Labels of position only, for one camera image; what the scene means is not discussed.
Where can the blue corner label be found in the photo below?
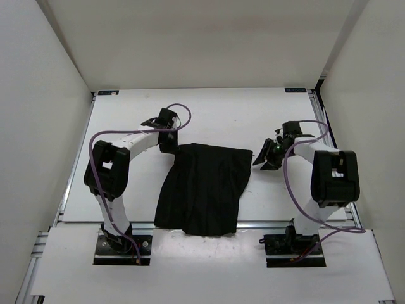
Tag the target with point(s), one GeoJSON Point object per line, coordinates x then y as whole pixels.
{"type": "Point", "coordinates": [108, 92]}
{"type": "Point", "coordinates": [295, 90]}

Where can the black pleated skirt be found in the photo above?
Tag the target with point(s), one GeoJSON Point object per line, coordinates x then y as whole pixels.
{"type": "Point", "coordinates": [201, 192]}

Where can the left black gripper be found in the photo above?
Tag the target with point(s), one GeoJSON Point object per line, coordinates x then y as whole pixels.
{"type": "Point", "coordinates": [172, 148]}

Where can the right blue corner label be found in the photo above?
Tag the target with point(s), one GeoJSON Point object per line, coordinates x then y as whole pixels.
{"type": "Point", "coordinates": [295, 90]}

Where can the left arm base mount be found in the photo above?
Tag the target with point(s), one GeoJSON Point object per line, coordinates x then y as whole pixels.
{"type": "Point", "coordinates": [117, 250]}

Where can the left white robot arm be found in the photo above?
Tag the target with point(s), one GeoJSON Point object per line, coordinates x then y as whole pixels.
{"type": "Point", "coordinates": [107, 172]}

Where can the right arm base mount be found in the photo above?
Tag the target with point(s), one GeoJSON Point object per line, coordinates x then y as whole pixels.
{"type": "Point", "coordinates": [292, 250]}

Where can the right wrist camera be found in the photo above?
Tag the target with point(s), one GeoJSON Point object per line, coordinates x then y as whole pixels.
{"type": "Point", "coordinates": [291, 129]}

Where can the front aluminium rail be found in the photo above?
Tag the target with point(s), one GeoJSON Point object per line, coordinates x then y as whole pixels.
{"type": "Point", "coordinates": [240, 225]}

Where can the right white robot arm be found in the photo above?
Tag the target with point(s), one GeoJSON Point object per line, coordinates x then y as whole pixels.
{"type": "Point", "coordinates": [334, 178]}

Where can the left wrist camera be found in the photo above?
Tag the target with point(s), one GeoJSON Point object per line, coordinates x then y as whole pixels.
{"type": "Point", "coordinates": [165, 120]}

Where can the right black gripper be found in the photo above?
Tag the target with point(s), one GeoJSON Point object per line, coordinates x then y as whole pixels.
{"type": "Point", "coordinates": [266, 152]}

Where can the left blue corner label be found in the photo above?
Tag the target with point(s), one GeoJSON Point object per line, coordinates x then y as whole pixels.
{"type": "Point", "coordinates": [108, 92]}

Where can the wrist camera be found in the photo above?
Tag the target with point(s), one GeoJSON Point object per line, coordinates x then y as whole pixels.
{"type": "Point", "coordinates": [291, 129]}
{"type": "Point", "coordinates": [165, 120]}

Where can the left aluminium frame rail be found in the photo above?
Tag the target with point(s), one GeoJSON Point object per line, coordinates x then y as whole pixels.
{"type": "Point", "coordinates": [25, 295]}

